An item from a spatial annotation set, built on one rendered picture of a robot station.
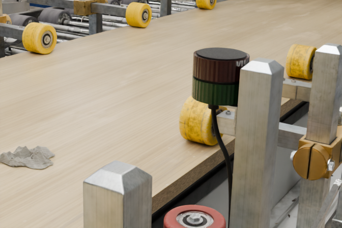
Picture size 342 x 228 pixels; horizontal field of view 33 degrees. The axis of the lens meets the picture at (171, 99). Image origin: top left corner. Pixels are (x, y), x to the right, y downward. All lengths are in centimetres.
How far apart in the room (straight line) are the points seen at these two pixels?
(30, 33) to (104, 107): 47
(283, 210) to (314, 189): 52
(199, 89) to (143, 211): 23
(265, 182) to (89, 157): 39
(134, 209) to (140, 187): 2
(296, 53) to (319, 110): 57
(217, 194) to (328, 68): 37
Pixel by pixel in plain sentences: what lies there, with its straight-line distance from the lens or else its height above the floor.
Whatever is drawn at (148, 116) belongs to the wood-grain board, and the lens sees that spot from 113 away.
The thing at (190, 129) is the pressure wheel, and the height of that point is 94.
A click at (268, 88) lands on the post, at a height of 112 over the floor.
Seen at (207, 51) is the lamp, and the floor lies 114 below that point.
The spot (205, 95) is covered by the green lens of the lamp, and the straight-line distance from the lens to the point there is 61.
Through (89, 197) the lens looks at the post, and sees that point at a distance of 41.
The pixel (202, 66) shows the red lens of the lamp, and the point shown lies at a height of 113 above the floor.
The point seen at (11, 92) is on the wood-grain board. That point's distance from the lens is 128.
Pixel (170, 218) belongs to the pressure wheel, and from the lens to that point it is 76.
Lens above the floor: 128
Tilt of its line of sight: 18 degrees down
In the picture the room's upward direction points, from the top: 2 degrees clockwise
